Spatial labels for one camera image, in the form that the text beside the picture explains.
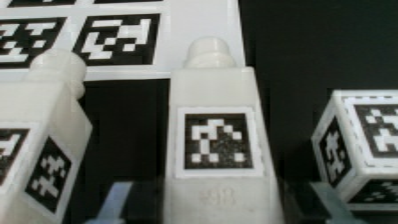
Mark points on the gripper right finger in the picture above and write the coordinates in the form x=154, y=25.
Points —
x=342, y=216

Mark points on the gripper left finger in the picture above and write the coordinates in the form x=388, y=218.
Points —
x=109, y=214

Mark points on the white chair leg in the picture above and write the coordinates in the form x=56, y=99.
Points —
x=221, y=184
x=45, y=131

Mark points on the left white tag cube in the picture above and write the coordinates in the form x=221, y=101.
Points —
x=356, y=148

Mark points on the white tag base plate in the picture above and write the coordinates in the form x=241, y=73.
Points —
x=127, y=34

